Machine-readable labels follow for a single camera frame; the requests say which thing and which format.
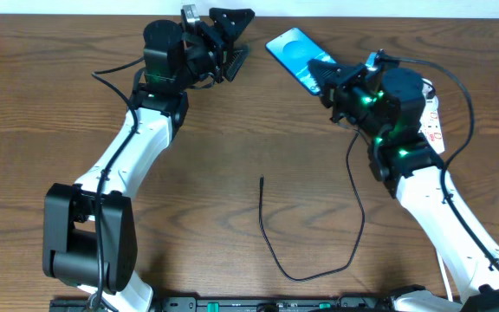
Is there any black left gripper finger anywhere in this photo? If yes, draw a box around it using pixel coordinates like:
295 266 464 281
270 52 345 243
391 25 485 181
223 45 250 82
209 8 255 42

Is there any blue Samsung Galaxy smartphone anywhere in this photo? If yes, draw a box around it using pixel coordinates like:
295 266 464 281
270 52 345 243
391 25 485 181
265 28 335 96

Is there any black charger cable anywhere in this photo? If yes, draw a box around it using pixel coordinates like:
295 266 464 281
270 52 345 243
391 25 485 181
257 129 366 283

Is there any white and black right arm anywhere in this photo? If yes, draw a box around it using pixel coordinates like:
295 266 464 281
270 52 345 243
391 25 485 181
308 54 499 311

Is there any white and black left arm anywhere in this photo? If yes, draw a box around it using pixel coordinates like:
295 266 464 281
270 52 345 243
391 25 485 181
42 5 255 311

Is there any white power strip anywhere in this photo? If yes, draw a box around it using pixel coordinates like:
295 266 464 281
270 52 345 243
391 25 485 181
419 78 445 154

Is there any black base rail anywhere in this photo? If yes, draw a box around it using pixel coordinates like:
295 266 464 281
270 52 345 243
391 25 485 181
49 296 406 312

